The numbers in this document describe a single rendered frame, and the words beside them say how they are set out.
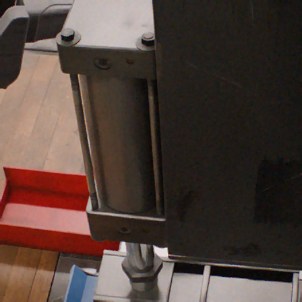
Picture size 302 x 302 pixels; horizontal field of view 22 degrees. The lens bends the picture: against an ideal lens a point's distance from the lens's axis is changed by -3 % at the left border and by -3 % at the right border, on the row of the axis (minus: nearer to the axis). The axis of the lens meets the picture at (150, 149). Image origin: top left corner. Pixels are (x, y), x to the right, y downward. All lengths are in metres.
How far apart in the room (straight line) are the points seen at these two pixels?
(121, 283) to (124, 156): 0.29
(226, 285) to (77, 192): 0.39
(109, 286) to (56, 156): 0.44
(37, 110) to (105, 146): 0.73
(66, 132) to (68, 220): 0.20
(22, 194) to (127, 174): 0.58
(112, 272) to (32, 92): 0.58
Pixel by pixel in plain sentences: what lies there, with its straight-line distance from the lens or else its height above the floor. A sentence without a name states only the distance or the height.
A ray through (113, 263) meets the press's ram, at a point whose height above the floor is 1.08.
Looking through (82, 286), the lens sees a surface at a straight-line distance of 1.13.
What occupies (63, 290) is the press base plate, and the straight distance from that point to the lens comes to 1.24.
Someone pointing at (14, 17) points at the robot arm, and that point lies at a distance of 1.04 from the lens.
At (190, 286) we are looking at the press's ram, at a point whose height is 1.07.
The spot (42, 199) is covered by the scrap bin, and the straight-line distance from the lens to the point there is 1.35.
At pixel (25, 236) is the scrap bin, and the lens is 1.27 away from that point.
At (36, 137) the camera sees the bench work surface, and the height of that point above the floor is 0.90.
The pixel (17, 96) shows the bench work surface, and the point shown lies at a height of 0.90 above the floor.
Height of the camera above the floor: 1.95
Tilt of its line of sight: 49 degrees down
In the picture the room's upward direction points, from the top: 4 degrees counter-clockwise
